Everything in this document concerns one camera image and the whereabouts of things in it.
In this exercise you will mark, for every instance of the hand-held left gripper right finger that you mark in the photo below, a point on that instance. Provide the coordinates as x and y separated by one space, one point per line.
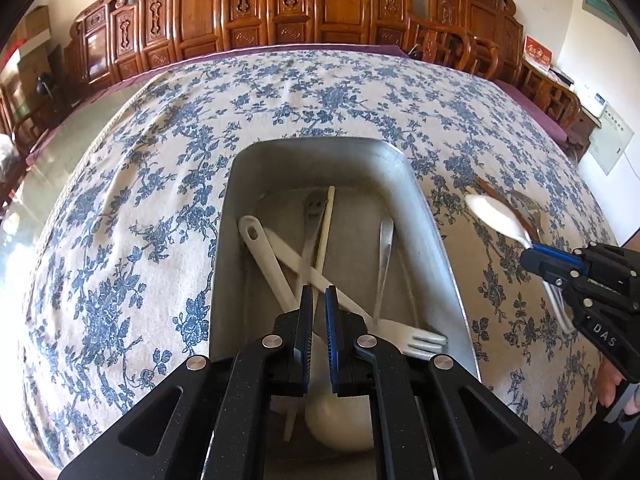
332 340

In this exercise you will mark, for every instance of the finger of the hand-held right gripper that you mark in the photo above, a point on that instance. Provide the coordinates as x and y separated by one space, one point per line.
542 265
557 252

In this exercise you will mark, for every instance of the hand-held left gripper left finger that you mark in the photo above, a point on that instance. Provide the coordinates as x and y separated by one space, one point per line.
302 330

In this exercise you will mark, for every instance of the metal fork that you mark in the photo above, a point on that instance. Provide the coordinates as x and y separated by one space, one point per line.
530 205

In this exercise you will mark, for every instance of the white soup spoon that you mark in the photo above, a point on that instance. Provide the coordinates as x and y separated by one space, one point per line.
492 212

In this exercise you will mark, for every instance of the white plastic fork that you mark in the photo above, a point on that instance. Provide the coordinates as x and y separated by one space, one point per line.
415 337

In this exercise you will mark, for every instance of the large white plastic spoon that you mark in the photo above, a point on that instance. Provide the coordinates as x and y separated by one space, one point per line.
255 240

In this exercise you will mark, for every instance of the beige chopstick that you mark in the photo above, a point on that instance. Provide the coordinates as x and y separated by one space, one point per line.
326 225
471 190

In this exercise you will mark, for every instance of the plain metal spoon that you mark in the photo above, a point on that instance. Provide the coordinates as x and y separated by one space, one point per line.
385 245

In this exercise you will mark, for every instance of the rectangular metal tray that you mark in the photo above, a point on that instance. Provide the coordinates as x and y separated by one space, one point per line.
350 170

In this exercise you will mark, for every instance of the person's right hand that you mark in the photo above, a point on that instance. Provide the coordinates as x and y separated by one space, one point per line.
607 385

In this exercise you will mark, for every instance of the wooden side table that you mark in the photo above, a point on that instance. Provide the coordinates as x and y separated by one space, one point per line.
582 127

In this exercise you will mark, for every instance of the purple armchair cushion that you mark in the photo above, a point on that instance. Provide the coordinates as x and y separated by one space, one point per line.
530 105

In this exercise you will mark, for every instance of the white desk telephone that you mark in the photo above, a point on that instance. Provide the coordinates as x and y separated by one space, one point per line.
594 103

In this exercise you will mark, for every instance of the tissue box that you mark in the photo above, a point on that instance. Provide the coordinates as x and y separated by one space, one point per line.
561 75

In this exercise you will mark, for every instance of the blue floral tablecloth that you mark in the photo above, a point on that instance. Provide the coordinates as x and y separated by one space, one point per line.
150 210

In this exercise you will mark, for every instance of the red desk calendar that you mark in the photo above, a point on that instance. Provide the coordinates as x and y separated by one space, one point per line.
537 52

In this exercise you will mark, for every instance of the carved wooden armchair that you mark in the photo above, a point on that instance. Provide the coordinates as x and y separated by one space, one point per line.
475 5

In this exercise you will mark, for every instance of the long carved wooden sofa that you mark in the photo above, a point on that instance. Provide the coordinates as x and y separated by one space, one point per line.
200 10

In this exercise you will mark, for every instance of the clear plastic bag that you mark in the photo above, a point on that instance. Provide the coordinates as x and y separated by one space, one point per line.
7 155

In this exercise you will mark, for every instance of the wooden dining chair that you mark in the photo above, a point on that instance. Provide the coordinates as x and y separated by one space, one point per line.
22 120

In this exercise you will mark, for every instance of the black desk lamp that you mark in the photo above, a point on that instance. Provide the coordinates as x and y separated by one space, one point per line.
46 85

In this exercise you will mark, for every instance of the large cardboard box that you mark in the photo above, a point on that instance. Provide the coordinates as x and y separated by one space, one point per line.
32 77

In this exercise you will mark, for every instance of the small cardboard box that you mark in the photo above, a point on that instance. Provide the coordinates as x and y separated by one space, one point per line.
39 21

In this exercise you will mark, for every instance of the white wall distribution box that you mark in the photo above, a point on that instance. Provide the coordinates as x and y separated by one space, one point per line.
612 137

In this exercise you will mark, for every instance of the grey wall panel green strip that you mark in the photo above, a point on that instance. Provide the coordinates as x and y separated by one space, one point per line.
605 9

